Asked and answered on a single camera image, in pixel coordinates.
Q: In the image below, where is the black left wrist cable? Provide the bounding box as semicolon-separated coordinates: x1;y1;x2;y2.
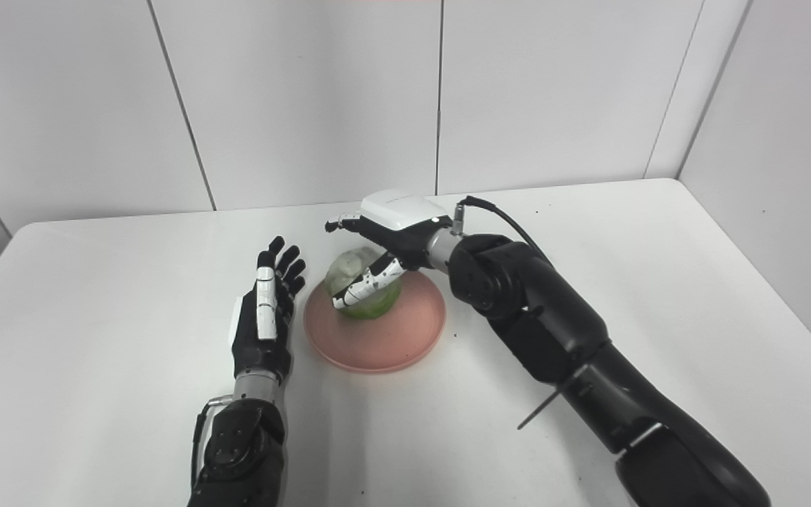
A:
191;396;234;487

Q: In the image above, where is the black zip tie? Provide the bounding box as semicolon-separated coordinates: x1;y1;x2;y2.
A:
517;386;562;430

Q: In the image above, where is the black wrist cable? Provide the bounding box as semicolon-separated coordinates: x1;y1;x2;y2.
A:
453;196;554;268
191;396;234;487

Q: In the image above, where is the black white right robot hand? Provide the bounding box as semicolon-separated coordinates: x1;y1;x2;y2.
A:
325;189;455;311

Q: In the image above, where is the pink plate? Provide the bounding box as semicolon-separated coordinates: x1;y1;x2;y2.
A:
303;271;447;374

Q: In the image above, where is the green white toy cabbage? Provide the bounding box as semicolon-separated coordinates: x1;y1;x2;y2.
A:
324;248;403;320

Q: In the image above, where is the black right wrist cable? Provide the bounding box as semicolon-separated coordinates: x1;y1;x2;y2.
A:
453;196;554;268

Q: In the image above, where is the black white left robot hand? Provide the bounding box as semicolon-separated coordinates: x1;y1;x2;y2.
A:
228;236;306;384

